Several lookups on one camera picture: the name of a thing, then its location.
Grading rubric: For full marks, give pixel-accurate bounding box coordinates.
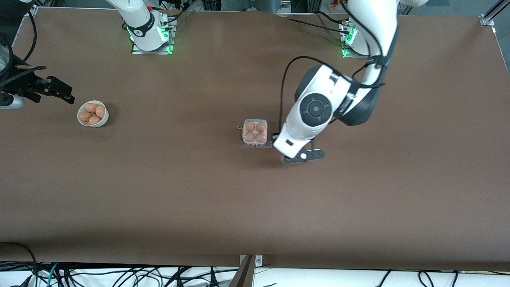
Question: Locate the clear plastic egg box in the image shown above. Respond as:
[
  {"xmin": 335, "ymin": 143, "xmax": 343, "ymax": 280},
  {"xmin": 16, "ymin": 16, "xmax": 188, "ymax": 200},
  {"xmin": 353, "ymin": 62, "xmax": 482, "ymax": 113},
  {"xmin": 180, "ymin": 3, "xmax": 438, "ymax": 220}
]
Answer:
[{"xmin": 238, "ymin": 118, "xmax": 273, "ymax": 149}]

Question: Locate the white round bowl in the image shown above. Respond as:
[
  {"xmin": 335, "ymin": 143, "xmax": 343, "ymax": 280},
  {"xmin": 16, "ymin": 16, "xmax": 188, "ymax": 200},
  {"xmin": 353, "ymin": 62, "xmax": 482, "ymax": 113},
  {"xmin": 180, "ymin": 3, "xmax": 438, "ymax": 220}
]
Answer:
[{"xmin": 76, "ymin": 100, "xmax": 109, "ymax": 128}]

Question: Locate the dark support beam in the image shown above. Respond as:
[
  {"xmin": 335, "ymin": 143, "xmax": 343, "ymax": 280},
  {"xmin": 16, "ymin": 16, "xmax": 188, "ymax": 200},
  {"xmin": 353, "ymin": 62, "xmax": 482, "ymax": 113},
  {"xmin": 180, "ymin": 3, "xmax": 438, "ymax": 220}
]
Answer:
[{"xmin": 229, "ymin": 255, "xmax": 256, "ymax": 287}]

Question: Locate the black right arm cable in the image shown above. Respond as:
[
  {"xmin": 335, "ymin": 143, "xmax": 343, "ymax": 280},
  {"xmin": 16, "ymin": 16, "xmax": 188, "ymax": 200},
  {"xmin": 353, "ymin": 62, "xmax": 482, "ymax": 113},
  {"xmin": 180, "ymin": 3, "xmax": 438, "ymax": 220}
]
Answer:
[{"xmin": 23, "ymin": 11, "xmax": 37, "ymax": 63}]

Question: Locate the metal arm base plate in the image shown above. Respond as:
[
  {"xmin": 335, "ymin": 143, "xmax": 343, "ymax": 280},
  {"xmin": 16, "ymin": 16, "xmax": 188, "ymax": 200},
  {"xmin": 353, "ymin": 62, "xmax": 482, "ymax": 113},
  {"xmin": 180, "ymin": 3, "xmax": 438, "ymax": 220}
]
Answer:
[
  {"xmin": 131, "ymin": 18, "xmax": 175, "ymax": 55},
  {"xmin": 340, "ymin": 19, "xmax": 370, "ymax": 59}
]

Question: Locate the black base cable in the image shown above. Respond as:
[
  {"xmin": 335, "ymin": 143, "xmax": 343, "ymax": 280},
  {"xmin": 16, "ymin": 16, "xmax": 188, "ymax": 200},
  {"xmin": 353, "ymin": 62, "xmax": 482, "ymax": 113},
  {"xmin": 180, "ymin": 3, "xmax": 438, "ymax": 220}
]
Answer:
[
  {"xmin": 169, "ymin": 10, "xmax": 196, "ymax": 24},
  {"xmin": 317, "ymin": 11, "xmax": 350, "ymax": 24},
  {"xmin": 285, "ymin": 18, "xmax": 344, "ymax": 32}
]

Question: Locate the white sheet under cables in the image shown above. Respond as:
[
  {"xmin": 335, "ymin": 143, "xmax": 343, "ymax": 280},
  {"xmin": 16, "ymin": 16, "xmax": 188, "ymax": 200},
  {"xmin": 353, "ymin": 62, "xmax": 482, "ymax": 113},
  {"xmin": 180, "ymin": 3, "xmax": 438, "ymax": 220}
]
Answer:
[{"xmin": 0, "ymin": 261, "xmax": 510, "ymax": 287}]

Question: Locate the black looped floor cable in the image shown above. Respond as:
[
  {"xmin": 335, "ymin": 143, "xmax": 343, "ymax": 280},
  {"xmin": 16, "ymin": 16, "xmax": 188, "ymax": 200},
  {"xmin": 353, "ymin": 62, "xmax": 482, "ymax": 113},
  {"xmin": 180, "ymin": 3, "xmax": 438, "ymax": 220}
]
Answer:
[{"xmin": 0, "ymin": 242, "xmax": 39, "ymax": 287}]

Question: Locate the teal cable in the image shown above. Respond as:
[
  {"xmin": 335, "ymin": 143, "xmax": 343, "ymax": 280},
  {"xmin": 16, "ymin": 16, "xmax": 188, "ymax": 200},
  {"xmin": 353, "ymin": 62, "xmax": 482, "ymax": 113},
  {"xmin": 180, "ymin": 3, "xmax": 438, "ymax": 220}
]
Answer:
[{"xmin": 46, "ymin": 262, "xmax": 60, "ymax": 287}]

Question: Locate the aluminium frame profile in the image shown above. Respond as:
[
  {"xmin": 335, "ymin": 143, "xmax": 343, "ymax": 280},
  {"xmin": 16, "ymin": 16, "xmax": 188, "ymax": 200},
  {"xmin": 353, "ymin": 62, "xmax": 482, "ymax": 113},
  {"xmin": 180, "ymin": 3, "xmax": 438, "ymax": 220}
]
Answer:
[{"xmin": 488, "ymin": 0, "xmax": 510, "ymax": 21}]

